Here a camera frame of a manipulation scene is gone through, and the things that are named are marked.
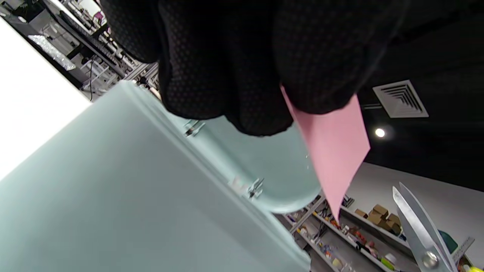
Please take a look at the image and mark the person's left hand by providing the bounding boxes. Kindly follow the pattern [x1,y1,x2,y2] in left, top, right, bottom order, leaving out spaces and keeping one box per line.
[100,0,411,136]

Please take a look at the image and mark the pink waste paper sheet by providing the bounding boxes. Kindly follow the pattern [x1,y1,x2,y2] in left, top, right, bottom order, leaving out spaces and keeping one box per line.
[280,85,371,223]

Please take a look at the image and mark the mint green lidded bin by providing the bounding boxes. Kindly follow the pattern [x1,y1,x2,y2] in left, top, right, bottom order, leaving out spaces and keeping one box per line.
[0,80,322,272]

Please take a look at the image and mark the yellow red handled scissors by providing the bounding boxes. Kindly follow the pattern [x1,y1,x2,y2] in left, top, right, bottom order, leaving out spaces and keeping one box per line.
[392,181,484,272]

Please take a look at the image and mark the white ceiling air vent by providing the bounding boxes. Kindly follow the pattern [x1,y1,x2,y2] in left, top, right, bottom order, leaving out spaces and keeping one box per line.
[372,79,430,119]

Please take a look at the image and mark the crumpled clear plastic wrap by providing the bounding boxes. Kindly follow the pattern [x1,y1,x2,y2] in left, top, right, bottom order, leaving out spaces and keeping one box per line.
[28,35,76,70]

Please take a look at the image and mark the grey metal shelving rack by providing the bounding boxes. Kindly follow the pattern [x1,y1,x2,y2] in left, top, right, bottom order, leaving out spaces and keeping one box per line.
[284,195,477,272]

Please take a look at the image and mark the pile of cardboard boxes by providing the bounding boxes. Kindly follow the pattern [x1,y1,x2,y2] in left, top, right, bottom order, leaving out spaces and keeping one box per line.
[355,204,402,235]

